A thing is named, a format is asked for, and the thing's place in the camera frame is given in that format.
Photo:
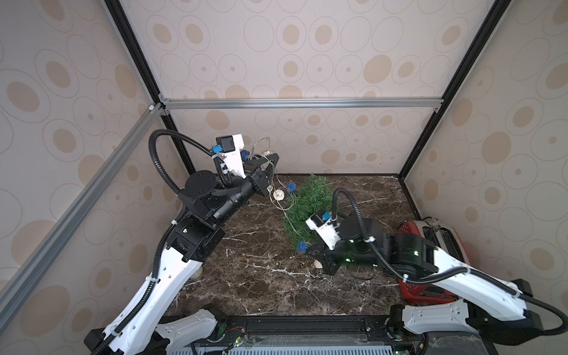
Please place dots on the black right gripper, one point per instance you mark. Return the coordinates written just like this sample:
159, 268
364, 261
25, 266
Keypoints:
325, 259

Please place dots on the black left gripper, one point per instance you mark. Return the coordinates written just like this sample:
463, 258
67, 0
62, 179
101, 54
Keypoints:
260, 177

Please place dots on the blue rattan light ball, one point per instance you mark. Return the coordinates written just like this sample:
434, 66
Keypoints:
245, 154

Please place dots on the white rattan light ball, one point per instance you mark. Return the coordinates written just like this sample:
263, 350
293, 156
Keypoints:
279, 195

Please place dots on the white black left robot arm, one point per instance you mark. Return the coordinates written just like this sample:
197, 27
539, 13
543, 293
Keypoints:
209, 200

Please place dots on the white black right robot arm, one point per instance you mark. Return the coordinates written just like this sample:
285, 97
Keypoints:
501, 312

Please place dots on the small green christmas tree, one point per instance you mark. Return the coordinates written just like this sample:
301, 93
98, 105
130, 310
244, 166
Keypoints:
313, 193

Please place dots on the glass jar cream contents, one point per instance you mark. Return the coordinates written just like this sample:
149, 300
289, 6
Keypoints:
197, 274

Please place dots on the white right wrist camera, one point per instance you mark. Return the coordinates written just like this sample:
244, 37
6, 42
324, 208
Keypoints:
320, 222

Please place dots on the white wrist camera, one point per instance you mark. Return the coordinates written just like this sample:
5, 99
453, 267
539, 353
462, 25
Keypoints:
320, 222
228, 149

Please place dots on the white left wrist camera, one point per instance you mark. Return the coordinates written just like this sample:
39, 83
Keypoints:
228, 149

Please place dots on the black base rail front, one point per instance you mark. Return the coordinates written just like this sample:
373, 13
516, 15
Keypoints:
330, 335

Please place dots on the horizontal aluminium rail back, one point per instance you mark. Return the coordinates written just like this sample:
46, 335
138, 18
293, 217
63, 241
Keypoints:
310, 103

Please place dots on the aluminium rail left side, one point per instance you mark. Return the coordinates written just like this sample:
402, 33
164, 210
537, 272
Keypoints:
36, 266

